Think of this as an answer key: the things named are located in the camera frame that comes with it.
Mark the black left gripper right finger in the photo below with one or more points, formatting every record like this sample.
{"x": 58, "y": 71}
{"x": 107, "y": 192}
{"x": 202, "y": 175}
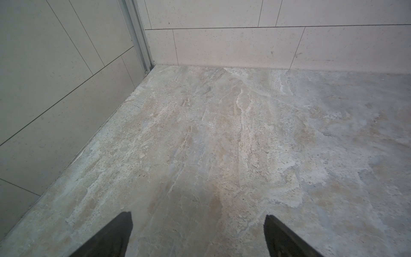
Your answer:
{"x": 283, "y": 242}

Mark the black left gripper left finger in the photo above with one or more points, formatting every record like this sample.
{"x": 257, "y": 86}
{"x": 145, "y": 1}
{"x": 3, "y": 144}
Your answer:
{"x": 111, "y": 241}

